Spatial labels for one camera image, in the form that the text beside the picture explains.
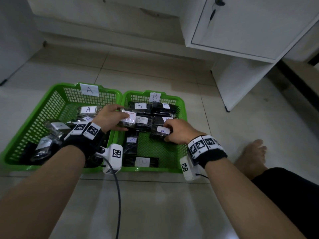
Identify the person's right hand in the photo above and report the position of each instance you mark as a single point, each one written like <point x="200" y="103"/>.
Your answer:
<point x="184" y="133"/>

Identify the person's left hand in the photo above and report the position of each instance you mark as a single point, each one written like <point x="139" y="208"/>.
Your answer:
<point x="108" y="119"/>

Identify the black packet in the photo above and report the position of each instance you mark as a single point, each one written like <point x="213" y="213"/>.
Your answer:
<point x="157" y="133"/>
<point x="129" y="123"/>

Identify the green plastic basket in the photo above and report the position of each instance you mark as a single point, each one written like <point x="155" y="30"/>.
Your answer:
<point x="154" y="169"/>
<point x="44" y="167"/>

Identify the person's left forearm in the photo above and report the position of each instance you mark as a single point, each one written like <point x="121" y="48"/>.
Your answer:
<point x="42" y="191"/>

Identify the person's right forearm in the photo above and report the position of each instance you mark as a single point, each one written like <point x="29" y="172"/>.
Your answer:
<point x="249" y="204"/>

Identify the person's right foot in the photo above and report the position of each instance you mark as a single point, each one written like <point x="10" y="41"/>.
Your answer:
<point x="251" y="156"/>

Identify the black wristband with marker tags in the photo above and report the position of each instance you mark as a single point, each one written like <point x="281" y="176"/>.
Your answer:
<point x="211" y="156"/>
<point x="82" y="144"/>

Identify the white desk side panel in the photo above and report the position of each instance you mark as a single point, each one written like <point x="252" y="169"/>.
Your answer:
<point x="17" y="37"/>

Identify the white desk cabinet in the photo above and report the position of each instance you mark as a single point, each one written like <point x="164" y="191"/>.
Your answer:
<point x="249" y="27"/>

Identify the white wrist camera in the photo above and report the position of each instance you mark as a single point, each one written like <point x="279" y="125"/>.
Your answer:
<point x="113" y="161"/>
<point x="190" y="171"/>

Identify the black furniture frame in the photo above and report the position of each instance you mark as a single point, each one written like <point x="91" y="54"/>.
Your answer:
<point x="299" y="84"/>

